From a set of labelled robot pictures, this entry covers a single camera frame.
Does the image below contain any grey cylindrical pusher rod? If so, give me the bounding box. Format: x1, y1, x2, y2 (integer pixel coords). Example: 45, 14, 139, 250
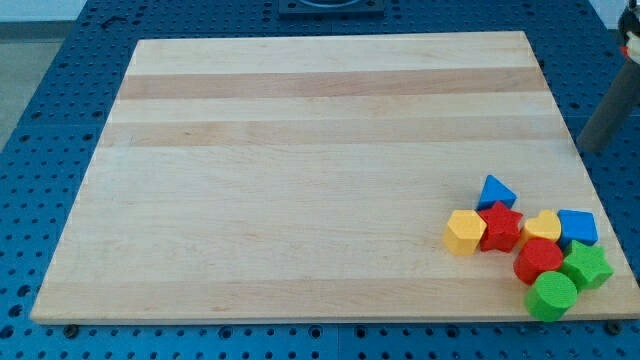
576, 60, 639, 152

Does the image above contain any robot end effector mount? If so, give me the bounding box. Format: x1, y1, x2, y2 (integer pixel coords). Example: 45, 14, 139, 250
618, 0, 639, 63

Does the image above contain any green star block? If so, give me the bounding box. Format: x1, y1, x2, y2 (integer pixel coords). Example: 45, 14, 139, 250
559, 240, 614, 292

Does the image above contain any red cylinder block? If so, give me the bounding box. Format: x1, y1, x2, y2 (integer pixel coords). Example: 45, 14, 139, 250
513, 238, 564, 285

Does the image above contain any red star block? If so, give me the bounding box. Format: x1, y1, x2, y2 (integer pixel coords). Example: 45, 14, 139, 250
478, 201, 523, 253

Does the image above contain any blue cube block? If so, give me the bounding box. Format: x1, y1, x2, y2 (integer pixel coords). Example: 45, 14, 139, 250
557, 209, 599, 249

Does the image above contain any yellow heart block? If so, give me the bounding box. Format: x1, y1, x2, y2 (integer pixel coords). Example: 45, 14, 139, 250
516, 209, 562, 248

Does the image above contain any blue triangle block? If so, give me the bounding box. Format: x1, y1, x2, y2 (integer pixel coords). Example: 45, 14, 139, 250
476, 174, 517, 210

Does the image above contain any yellow hexagon block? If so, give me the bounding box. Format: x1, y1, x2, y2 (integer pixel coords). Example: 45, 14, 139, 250
442, 210, 487, 256

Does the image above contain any green cylinder block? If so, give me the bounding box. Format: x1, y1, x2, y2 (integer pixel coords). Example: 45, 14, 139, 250
525, 271, 578, 322

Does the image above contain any wooden board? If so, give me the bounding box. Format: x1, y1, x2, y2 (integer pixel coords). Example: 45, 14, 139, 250
31, 31, 639, 325

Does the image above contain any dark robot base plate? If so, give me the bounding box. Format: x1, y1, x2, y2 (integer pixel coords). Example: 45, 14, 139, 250
277, 0, 386, 18

